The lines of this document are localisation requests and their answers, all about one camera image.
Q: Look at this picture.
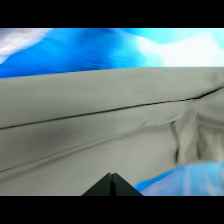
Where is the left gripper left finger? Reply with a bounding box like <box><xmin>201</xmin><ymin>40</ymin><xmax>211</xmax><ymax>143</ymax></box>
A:
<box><xmin>81</xmin><ymin>172</ymin><xmax>114</xmax><ymax>197</ymax></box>

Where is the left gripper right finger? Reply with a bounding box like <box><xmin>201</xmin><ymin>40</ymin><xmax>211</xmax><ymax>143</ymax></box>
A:
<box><xmin>112</xmin><ymin>172</ymin><xmax>144</xmax><ymax>197</ymax></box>

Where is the grey-green shirt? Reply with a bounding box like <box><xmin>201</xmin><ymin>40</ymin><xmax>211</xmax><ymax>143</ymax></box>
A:
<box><xmin>0</xmin><ymin>66</ymin><xmax>224</xmax><ymax>197</ymax></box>

